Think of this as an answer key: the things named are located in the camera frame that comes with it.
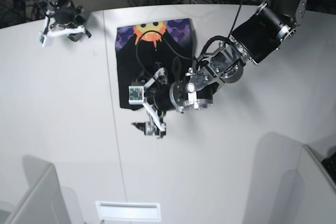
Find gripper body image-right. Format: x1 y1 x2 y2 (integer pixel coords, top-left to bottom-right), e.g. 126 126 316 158
146 86 175 111

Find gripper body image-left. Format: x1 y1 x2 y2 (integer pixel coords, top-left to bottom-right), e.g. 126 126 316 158
48 5 86 30

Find black T-shirt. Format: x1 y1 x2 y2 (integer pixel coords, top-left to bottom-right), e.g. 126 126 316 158
115 18 193 111

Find white partition panel left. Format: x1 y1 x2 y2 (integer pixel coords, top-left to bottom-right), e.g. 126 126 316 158
1 163 71 223

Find white partition panel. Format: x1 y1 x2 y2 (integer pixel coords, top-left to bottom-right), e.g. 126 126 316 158
1 163 71 223
295 145 335 223

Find black keyboard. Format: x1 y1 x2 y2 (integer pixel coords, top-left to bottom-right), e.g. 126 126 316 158
322 153 336 182

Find white partition panel right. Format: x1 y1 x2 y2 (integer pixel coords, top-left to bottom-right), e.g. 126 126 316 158
295 145 335 223

